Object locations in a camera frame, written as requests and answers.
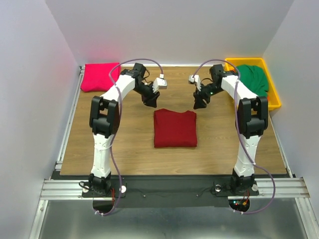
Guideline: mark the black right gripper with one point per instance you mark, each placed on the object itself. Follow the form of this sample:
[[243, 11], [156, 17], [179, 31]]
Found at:
[[199, 102]]

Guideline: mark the dark red t shirt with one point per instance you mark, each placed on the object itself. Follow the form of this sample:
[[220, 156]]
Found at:
[[173, 129]]

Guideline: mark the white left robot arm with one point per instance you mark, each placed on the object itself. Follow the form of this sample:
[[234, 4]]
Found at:
[[105, 117]]

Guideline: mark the green t shirt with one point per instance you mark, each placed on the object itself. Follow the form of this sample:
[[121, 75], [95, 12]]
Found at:
[[254, 78]]

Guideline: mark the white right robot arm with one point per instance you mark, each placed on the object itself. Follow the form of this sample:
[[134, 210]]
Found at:
[[251, 120]]

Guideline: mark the aluminium frame rail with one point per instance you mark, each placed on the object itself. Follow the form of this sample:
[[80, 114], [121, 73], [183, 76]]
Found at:
[[282, 188]]

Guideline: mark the yellow plastic bin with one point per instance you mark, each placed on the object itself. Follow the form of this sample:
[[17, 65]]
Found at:
[[275, 101]]

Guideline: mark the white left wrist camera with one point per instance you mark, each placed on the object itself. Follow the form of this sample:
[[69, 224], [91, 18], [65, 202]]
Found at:
[[159, 83]]

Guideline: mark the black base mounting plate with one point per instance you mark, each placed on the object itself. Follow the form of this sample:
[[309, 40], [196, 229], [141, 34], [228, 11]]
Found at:
[[168, 192]]

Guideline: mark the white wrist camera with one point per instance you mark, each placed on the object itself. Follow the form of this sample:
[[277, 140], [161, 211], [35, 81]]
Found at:
[[159, 83], [195, 80]]

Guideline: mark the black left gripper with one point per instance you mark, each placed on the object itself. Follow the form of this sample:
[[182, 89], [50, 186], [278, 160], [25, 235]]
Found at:
[[151, 99]]

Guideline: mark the folded pink t shirt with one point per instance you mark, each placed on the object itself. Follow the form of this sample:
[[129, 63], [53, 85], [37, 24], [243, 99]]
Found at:
[[96, 77]]

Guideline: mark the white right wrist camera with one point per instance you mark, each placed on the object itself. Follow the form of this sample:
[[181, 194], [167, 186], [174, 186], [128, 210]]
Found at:
[[195, 80]]

